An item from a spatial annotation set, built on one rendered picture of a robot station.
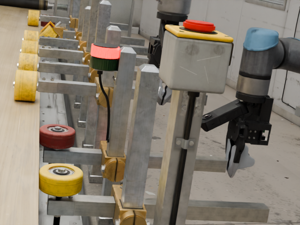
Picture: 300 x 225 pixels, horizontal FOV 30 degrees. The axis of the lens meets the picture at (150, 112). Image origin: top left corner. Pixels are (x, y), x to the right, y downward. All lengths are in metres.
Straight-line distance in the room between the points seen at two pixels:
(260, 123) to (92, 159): 0.40
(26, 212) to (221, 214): 0.41
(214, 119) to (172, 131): 0.61
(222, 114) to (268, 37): 0.20
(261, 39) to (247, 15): 5.26
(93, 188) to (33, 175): 0.49
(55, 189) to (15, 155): 0.14
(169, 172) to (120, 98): 0.51
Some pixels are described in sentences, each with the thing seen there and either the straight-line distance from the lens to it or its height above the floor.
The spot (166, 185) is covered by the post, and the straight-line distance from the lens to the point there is 0.73.
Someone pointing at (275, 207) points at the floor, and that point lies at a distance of 3.45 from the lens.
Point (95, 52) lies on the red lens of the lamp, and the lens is 1.18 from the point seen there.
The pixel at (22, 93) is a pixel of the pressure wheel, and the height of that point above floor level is 0.93.
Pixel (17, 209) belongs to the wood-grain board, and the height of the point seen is 0.90.
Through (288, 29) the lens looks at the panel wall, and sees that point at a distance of 5.75.
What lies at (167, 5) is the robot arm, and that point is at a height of 1.21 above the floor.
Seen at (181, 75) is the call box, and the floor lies 1.17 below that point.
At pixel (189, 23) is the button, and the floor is 1.23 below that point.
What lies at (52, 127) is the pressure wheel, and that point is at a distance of 1.29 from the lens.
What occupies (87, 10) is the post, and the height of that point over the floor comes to 1.09.
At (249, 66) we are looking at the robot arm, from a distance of 1.30.
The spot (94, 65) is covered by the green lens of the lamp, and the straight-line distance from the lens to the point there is 1.18.
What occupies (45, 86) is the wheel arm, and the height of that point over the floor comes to 0.95.
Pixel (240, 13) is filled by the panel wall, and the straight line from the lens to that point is 6.69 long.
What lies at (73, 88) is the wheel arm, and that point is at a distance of 1.50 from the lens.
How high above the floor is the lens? 1.29
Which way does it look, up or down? 15 degrees down
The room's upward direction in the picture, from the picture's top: 8 degrees clockwise
